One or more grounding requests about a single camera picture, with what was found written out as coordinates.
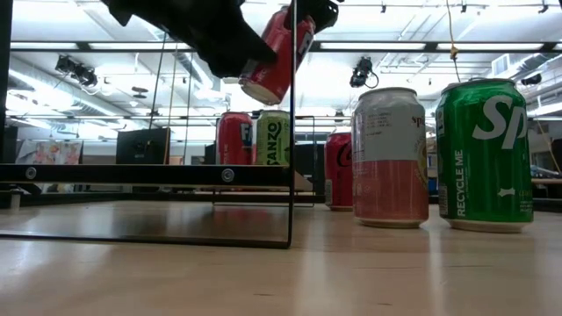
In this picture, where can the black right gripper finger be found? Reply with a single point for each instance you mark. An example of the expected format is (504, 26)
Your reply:
(197, 30)
(322, 11)

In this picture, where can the red Fanta soda can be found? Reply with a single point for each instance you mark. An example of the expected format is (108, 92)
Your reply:
(232, 140)
(274, 74)

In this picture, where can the white pink lemonade can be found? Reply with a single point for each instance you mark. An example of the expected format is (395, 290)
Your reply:
(391, 175)

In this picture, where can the black metal wood shelf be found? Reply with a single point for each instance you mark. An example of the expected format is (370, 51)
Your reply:
(131, 174)

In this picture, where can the black box with wood edge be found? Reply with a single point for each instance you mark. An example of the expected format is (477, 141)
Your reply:
(140, 147)

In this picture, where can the lime green Sanzo can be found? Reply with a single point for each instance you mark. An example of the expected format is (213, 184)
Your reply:
(272, 140)

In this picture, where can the red Coke soda can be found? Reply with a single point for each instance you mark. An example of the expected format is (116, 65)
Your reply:
(338, 175)

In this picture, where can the colourful poster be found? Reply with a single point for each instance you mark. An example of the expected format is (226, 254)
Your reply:
(48, 152)

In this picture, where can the green Sprite can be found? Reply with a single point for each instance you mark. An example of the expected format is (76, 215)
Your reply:
(483, 175)

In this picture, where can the black hanging camera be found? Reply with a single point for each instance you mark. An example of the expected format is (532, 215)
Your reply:
(362, 72)

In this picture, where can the black overhead frame beam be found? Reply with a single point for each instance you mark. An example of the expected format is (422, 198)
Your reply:
(395, 46)

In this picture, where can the black ceiling camera gear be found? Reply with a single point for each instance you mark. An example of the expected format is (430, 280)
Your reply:
(77, 70)

